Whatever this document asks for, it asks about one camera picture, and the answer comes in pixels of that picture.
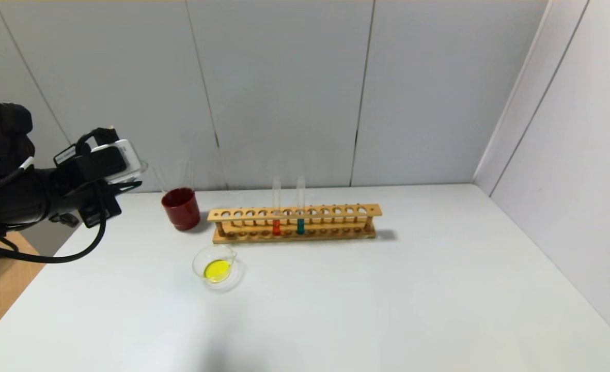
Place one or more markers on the test tube with blue pigment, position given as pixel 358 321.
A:
pixel 300 227

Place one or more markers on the test tube with yellow pigment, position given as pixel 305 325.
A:
pixel 162 179

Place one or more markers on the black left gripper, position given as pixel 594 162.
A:
pixel 99 210

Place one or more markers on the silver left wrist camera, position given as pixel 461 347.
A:
pixel 128 157

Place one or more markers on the clear glass beaker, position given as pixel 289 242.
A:
pixel 217 271

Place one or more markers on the wooden test tube rack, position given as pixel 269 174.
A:
pixel 294 213

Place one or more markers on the empty clear glass tube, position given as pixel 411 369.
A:
pixel 187 175

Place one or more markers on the test tube with green pigment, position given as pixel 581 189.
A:
pixel 143 166

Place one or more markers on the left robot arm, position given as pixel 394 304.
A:
pixel 5 191

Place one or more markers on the dark red cup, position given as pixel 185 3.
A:
pixel 182 212

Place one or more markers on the test tube with red pigment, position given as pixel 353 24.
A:
pixel 276 228

